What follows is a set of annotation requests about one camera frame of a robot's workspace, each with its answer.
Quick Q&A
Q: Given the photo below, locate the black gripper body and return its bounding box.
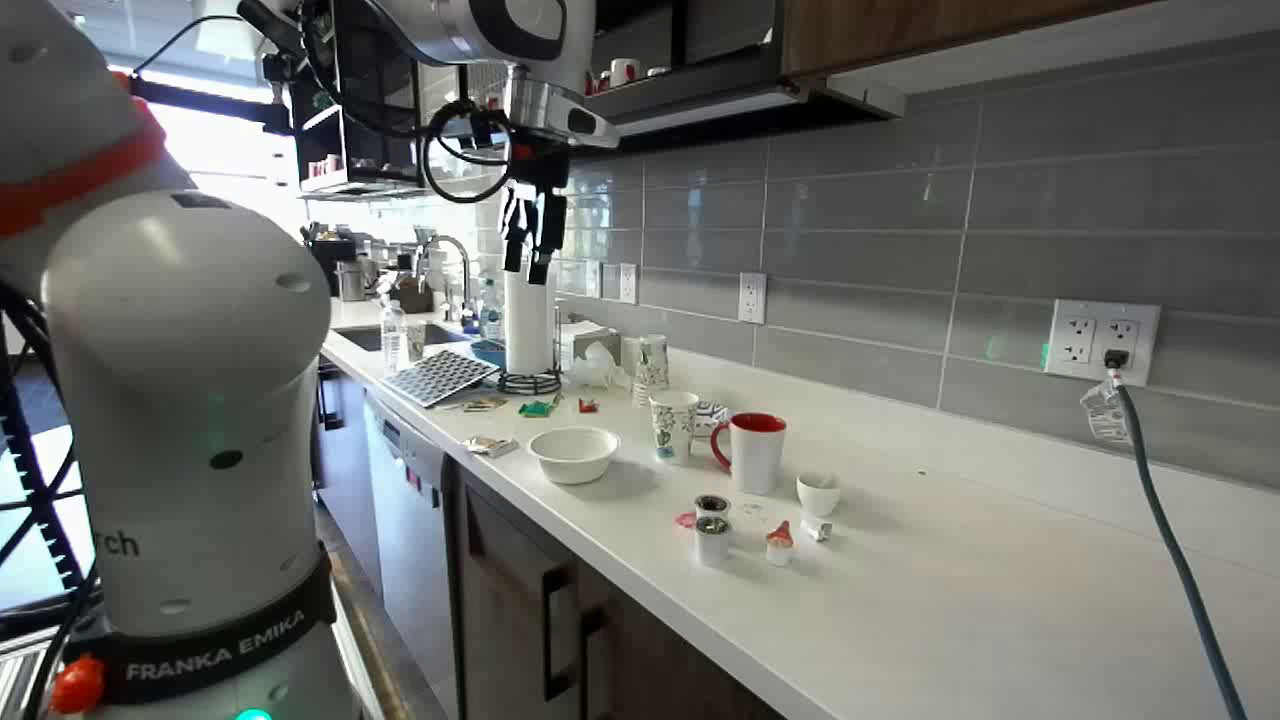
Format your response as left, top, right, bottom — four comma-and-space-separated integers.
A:
504, 125, 581, 215

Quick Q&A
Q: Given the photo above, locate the clear glass cup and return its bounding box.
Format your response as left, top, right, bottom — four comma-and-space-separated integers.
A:
648, 390, 702, 470

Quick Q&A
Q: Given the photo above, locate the white printed paper cup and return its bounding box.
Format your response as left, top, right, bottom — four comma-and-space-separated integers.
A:
619, 332, 675, 397

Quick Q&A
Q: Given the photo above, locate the small white cup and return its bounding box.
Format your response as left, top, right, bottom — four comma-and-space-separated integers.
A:
793, 470, 848, 525

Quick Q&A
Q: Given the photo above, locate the chrome faucet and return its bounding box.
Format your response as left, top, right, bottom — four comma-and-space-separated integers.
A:
425, 227, 478, 329

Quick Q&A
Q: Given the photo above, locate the white paper towel roll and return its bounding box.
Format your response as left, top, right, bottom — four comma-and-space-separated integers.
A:
501, 255, 554, 381

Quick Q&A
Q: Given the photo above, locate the crumpled clear plastic bag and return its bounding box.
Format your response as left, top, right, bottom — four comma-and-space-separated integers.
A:
552, 315, 627, 393

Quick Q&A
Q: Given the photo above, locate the dark kettle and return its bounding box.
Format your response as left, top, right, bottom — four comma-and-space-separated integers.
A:
376, 254, 440, 320

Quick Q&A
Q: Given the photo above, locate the clear drinking glass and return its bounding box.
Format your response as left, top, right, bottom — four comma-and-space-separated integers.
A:
397, 315, 430, 368

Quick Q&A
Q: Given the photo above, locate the kitchen sink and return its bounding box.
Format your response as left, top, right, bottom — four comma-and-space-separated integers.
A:
331, 315, 466, 362

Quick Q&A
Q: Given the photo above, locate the clear plastic bottle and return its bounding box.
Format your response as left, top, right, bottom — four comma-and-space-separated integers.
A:
376, 295, 408, 371

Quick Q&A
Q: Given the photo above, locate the grey grid drying rack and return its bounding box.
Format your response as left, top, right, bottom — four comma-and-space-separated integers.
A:
382, 349, 501, 412

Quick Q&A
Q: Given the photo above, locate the black coffee machine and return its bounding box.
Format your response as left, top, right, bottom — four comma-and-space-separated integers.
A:
323, 220, 380, 300

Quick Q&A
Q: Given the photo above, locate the black shelving unit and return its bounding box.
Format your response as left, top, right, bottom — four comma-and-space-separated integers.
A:
285, 0, 430, 205

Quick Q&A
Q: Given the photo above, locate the clear snack packet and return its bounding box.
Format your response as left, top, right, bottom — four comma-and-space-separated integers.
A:
461, 432, 522, 463

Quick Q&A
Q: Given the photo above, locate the white ceramic bowl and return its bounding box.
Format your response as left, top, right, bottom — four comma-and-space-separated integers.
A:
529, 424, 625, 488

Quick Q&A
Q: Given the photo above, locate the white mug red inside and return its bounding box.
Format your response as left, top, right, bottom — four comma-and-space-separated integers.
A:
706, 409, 793, 501

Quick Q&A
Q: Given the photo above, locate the stainless dishwasher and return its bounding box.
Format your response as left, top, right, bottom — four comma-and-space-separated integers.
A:
356, 390, 466, 720

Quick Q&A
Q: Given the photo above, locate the wooden base cabinet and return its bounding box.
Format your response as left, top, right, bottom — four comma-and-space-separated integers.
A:
443, 458, 793, 720

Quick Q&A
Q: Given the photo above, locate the white outlet with plug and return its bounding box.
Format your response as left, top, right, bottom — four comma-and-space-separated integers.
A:
1040, 295, 1165, 393

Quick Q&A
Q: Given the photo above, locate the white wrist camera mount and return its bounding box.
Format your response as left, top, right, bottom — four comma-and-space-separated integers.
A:
563, 106, 625, 154

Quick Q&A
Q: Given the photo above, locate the white double wall outlet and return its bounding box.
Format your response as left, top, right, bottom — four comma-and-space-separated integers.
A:
599, 255, 638, 308

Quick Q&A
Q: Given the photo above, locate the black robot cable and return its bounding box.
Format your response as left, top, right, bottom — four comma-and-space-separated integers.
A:
414, 92, 522, 210

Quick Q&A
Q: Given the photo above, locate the black wire towel holder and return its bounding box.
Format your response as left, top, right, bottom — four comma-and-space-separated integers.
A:
494, 233, 567, 399

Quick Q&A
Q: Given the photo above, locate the white single wall outlet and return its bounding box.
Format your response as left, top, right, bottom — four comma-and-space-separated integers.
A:
735, 269, 770, 329

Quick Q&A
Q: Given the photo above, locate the grey wall shelf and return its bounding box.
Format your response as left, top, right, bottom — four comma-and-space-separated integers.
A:
583, 51, 892, 148

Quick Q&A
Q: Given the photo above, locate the black cabinet handle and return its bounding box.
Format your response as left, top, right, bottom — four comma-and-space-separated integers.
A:
581, 604, 619, 720
536, 566, 583, 703

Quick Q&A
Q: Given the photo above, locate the wooden wall cabinet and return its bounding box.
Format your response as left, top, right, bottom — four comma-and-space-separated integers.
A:
774, 0, 1154, 81

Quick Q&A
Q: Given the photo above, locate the orange strap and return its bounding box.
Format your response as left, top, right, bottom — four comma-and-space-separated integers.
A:
0, 125, 173, 240

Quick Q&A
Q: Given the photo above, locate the clear cable tag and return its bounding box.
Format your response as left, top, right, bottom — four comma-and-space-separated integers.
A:
1074, 371, 1140, 453

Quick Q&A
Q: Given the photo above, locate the blue green power cable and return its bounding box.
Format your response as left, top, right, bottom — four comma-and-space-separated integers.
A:
1101, 349, 1251, 720

